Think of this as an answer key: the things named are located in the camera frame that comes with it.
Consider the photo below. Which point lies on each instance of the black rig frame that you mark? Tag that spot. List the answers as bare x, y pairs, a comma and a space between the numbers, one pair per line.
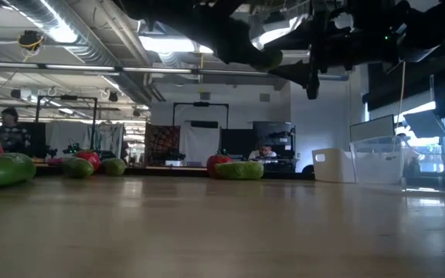
201, 104
68, 97

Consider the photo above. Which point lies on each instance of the white sheet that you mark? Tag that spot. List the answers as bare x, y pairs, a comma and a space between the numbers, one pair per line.
199, 144
66, 137

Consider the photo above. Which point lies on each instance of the clear plastic basket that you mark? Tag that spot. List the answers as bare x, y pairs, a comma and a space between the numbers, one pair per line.
379, 166

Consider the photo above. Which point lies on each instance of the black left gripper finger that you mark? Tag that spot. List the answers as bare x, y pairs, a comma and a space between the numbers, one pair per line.
263, 60

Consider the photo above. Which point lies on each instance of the green lime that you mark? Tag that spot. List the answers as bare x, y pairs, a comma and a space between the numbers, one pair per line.
76, 168
114, 167

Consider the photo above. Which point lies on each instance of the white plastic basket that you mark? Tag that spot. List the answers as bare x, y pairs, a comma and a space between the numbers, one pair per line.
332, 166

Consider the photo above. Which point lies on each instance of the pale striped cloth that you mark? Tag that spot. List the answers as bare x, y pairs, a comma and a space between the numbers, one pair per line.
108, 139

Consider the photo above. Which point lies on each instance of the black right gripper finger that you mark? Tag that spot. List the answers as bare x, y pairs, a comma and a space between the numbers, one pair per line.
313, 83
296, 74

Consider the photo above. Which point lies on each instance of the dark patterned cloth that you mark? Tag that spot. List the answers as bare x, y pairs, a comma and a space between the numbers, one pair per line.
162, 143

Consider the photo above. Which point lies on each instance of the long ceiling light bar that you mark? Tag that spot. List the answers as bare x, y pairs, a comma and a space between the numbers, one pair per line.
79, 67

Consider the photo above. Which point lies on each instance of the bright ceiling light panel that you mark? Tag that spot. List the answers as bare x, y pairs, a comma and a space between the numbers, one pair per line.
168, 44

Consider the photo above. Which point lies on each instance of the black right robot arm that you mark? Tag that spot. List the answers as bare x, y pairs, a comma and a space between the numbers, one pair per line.
431, 23

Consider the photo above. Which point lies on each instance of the person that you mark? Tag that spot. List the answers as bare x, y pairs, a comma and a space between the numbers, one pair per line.
10, 135
263, 153

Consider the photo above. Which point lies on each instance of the black aluminium table frame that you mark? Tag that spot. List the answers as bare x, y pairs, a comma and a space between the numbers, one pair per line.
168, 172

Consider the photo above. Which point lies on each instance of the dark tilted monitor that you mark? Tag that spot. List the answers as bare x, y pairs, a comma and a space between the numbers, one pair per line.
425, 123

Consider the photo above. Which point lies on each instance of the silver ventilation duct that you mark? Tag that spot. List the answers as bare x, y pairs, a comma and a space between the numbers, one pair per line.
72, 34

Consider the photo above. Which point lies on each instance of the grey monitor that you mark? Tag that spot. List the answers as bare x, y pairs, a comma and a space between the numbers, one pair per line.
371, 128

